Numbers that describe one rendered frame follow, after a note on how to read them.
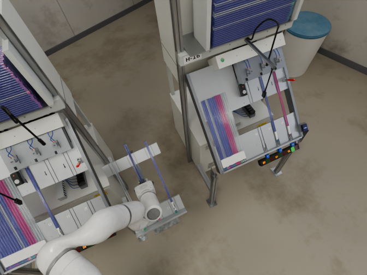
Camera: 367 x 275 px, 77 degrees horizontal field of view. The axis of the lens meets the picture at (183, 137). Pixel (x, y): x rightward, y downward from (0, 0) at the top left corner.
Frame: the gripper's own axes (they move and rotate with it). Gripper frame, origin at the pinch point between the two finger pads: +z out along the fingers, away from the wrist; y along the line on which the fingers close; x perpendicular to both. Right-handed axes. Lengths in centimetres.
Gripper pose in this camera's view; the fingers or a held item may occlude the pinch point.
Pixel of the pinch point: (142, 183)
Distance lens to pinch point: 138.3
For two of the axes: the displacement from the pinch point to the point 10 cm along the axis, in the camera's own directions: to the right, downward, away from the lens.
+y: -9.0, 4.0, -1.9
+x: 3.1, 8.8, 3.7
